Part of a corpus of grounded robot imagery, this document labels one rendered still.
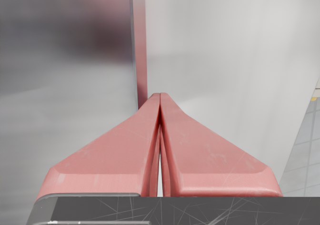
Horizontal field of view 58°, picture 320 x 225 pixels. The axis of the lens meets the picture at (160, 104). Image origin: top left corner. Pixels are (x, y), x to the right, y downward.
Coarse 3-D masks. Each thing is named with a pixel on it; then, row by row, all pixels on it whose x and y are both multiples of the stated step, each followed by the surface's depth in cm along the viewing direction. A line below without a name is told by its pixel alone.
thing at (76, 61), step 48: (0, 0) 12; (48, 0) 12; (96, 0) 12; (144, 0) 9; (0, 48) 13; (48, 48) 13; (96, 48) 13; (144, 48) 10; (0, 96) 14; (48, 96) 15; (96, 96) 15; (144, 96) 11; (0, 144) 16; (48, 144) 16; (0, 192) 18
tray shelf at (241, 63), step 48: (192, 0) 13; (240, 0) 13; (288, 0) 14; (192, 48) 14; (240, 48) 15; (288, 48) 15; (192, 96) 16; (240, 96) 16; (288, 96) 17; (240, 144) 19; (288, 144) 19
